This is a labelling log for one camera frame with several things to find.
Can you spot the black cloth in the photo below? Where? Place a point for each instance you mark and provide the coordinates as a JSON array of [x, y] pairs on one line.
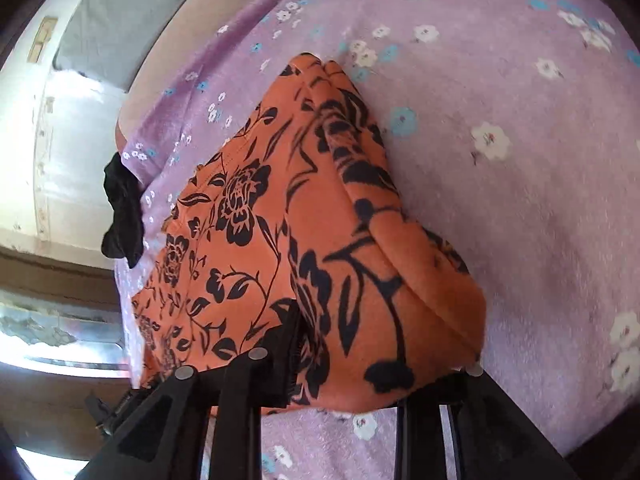
[[122, 220]]

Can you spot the beige daybed mattress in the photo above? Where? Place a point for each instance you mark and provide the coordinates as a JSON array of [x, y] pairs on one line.
[[160, 60]]

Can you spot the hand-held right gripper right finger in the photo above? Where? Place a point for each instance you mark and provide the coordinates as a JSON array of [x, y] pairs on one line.
[[480, 410]]

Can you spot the purple floral bedsheet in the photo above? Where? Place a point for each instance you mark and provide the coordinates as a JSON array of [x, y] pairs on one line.
[[500, 85]]

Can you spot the grey pillow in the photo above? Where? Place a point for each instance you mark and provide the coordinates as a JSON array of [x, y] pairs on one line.
[[115, 20]]

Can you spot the beige light switch panel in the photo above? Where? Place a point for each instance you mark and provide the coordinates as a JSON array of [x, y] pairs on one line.
[[42, 40]]

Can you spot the orange black floral dress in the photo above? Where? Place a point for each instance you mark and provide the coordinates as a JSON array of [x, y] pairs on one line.
[[300, 210]]

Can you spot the wooden stained glass door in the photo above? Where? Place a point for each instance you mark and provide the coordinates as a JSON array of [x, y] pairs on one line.
[[50, 410]]

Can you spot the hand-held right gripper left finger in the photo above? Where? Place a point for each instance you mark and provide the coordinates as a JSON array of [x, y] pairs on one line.
[[280, 360]]

